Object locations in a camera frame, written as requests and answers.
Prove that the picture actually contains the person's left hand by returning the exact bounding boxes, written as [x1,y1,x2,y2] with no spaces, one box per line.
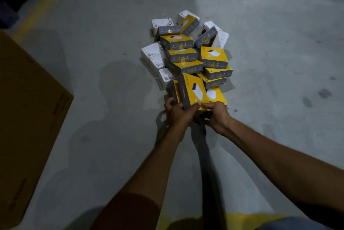
[164,97,201,143]

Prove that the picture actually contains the person's right hand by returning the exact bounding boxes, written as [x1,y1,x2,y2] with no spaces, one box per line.
[200,100,233,137]

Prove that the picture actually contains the pile of small product boxes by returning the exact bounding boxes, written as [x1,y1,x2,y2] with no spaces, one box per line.
[140,9,234,107]

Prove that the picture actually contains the person's left forearm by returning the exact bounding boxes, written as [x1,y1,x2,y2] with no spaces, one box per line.
[90,127,186,230]

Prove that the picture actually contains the person's right forearm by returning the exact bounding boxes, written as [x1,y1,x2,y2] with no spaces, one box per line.
[221,118,344,222]

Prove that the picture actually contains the brown cardboard box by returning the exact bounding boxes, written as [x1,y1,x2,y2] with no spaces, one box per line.
[0,29,75,230]

